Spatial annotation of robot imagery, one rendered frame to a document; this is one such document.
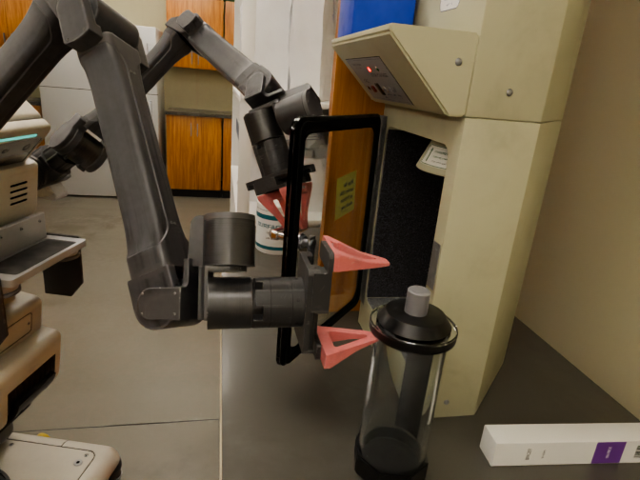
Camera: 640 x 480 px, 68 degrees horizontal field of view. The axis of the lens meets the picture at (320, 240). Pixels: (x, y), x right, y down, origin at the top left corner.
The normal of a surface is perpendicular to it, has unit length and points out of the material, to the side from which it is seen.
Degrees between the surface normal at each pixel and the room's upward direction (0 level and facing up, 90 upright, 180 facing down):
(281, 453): 0
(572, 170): 90
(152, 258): 67
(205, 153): 90
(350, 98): 90
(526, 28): 90
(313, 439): 0
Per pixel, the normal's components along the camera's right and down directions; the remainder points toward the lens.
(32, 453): 0.08, -0.94
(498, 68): 0.19, 0.33
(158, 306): -0.33, -0.10
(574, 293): -0.98, -0.01
